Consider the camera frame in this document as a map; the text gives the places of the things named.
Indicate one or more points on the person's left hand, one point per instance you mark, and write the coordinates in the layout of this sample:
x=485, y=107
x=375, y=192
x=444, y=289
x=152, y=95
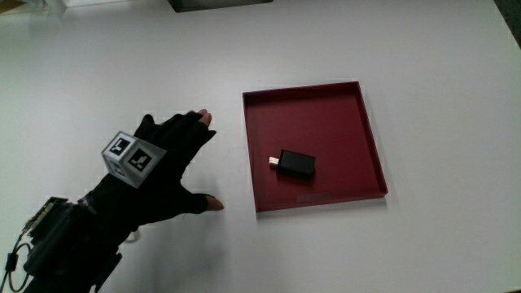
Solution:
x=171, y=179

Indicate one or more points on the black charger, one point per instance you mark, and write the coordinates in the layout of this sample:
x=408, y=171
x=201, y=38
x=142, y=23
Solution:
x=298, y=164

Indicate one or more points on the dark red square plate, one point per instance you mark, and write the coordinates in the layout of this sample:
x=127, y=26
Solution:
x=317, y=118

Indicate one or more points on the black wrist-mounted sensor unit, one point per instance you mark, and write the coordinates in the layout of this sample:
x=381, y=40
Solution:
x=49, y=240

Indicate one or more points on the dark grey box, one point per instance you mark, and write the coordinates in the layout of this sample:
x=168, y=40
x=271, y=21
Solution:
x=215, y=4

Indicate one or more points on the clear plastic bag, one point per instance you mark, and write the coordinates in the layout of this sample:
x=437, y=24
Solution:
x=45, y=5

